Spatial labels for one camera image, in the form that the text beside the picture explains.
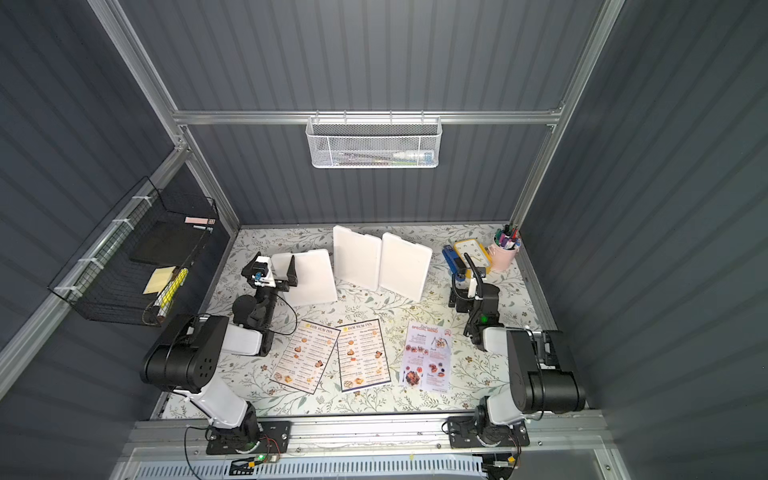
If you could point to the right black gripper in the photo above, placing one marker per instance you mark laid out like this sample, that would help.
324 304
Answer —
463 288

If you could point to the white tube in basket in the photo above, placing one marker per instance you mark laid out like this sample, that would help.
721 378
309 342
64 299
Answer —
416 157

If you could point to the black notebook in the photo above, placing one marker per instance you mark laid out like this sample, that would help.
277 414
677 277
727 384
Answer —
169 244

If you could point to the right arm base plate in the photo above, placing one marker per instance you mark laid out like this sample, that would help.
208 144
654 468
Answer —
465 432

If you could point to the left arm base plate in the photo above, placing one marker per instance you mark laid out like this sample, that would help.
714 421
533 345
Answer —
270 437

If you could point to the black wire wall basket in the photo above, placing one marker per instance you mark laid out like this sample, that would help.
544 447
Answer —
134 270

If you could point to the yellow tray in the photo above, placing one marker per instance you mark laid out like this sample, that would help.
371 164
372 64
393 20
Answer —
477 253

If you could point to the yellow sticky notepad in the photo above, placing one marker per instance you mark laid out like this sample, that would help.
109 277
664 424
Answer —
159 279

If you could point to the blue stapler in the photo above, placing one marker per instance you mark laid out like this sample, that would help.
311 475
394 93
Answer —
455 264

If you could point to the pink pen cup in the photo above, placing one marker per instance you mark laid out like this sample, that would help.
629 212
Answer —
501 259

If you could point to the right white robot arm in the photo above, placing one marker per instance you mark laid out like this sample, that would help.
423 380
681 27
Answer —
541 369

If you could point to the pink special menu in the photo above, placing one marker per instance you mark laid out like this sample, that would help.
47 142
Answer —
427 358

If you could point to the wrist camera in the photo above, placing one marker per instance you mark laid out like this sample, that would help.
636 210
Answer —
474 290
267 279

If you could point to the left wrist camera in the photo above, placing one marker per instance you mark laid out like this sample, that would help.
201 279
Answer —
267 279

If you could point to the dim sum menu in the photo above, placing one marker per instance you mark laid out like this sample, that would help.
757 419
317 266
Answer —
306 356
362 356

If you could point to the pink eraser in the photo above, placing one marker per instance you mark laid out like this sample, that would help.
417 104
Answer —
200 221

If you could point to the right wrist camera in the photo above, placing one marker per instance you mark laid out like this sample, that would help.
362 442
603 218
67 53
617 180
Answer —
474 290

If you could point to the yellow patterned roll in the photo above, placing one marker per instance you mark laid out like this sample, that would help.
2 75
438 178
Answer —
165 297

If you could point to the white wire mesh basket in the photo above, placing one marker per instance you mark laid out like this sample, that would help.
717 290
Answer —
370 143

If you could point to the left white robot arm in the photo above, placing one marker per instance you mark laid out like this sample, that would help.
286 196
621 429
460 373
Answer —
184 359

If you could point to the white rack panel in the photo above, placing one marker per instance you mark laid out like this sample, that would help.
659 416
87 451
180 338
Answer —
316 282
356 257
404 266

